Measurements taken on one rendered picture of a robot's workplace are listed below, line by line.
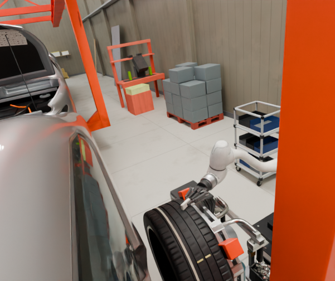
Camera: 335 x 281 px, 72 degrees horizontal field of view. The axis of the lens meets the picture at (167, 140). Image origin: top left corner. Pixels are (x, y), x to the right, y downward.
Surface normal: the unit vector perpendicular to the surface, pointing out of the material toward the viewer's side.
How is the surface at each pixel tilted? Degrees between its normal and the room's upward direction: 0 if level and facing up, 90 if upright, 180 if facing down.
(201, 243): 31
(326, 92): 90
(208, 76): 90
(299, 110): 90
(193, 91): 90
